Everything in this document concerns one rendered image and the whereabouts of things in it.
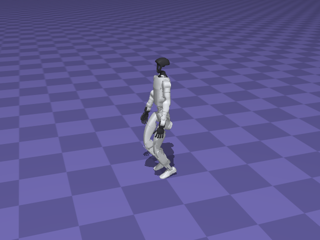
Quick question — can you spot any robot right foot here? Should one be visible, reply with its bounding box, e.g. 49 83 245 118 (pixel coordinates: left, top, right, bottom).
153 159 171 171

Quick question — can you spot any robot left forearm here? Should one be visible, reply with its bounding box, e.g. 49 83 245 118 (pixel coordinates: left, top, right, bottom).
160 101 170 127

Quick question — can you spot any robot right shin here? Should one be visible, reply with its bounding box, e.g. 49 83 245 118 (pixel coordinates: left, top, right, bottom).
143 146 155 157

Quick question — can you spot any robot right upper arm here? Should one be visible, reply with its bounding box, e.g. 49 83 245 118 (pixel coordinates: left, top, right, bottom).
150 75 156 97

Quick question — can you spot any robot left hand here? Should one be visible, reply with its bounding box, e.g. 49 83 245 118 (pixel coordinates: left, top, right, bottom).
153 121 166 139

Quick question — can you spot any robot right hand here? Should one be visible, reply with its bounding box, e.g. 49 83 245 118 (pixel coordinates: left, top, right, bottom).
140 106 150 124

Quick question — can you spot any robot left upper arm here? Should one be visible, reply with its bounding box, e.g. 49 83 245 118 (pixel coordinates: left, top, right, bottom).
162 79 171 106

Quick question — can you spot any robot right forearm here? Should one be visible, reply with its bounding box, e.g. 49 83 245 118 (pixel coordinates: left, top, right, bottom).
146 94 154 111

